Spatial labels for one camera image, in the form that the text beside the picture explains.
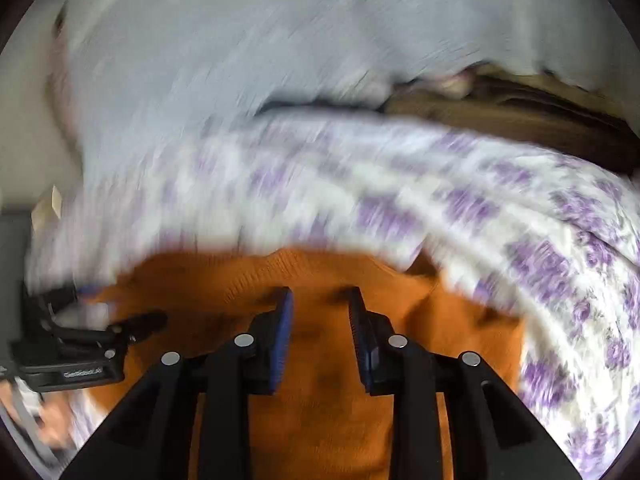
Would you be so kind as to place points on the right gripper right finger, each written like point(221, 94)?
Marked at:
point(449, 406)

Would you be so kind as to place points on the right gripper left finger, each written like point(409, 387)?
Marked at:
point(192, 414)

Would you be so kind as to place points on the orange knitted baby cardigan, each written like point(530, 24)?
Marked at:
point(320, 424)

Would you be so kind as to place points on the person's left hand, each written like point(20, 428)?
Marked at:
point(53, 414)

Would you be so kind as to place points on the wooden bedside furniture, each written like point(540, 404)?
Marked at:
point(47, 210)

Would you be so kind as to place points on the purple floral bed sheet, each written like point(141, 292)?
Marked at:
point(527, 230)

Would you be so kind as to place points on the pink floral pillow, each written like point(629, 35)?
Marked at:
point(59, 88)

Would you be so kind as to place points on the white lace cover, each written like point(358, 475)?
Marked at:
point(141, 71)

